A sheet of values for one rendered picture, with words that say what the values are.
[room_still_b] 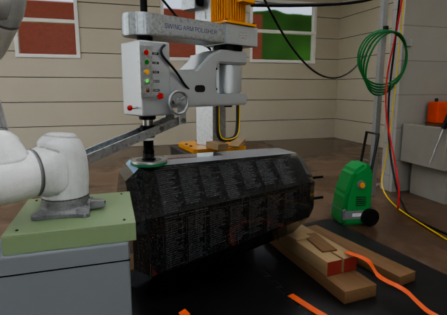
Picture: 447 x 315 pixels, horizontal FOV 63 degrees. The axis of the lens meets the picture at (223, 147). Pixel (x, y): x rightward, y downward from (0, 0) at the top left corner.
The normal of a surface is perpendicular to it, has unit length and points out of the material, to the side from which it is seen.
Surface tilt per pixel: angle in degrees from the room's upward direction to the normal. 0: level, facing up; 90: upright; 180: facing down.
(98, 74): 90
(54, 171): 87
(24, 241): 90
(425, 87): 90
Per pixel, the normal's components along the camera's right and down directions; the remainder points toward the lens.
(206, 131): -0.59, 0.13
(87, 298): 0.29, 0.15
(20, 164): 0.69, -0.46
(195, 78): 0.67, 0.12
